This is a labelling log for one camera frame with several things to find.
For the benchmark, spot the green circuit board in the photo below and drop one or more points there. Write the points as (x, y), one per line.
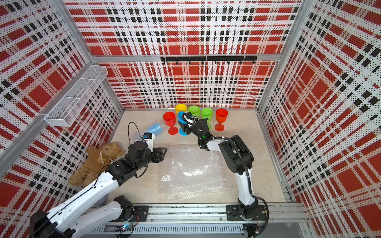
(124, 229)

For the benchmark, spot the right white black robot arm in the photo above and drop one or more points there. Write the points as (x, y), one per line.
(238, 159)

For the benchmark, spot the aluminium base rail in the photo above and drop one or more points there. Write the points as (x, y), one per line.
(284, 220)

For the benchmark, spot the green glass bundle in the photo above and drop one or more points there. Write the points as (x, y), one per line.
(206, 114)

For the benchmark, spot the brown teddy bear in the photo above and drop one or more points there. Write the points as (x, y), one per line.
(97, 161)

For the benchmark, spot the yellow plastic wine glass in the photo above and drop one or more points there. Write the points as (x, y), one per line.
(181, 108)

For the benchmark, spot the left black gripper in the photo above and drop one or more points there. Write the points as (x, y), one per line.
(158, 154)

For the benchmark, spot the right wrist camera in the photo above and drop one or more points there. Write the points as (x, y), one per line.
(189, 118)

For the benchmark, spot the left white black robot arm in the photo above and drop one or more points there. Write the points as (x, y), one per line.
(70, 219)

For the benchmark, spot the white wire mesh basket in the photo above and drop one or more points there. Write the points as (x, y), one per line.
(65, 112)

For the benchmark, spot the red plastic wine glass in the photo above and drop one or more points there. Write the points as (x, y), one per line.
(221, 117)

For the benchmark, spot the light blue glass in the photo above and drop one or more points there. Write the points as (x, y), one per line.
(181, 123)

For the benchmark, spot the black wall hook rail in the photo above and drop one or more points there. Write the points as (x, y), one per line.
(208, 58)

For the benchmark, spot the red glass bundle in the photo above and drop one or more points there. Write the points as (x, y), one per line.
(170, 120)

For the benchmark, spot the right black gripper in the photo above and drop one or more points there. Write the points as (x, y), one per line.
(185, 127)

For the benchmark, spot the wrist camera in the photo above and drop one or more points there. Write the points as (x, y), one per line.
(189, 118)
(149, 139)

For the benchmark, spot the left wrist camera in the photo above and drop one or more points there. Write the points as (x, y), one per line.
(149, 139)

